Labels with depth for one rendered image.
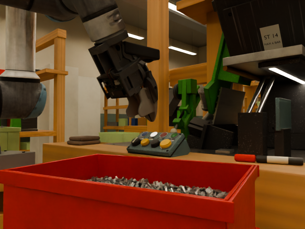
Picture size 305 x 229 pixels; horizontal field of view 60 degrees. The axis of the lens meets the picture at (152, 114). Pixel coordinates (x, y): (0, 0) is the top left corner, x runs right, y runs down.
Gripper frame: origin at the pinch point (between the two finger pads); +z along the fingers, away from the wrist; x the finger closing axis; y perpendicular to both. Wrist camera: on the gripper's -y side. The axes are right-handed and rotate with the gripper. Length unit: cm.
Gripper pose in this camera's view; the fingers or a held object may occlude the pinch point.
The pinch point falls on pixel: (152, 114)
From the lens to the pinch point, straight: 62.4
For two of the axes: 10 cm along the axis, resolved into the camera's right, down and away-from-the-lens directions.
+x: 7.6, -0.2, -6.5
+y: -5.4, 5.4, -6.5
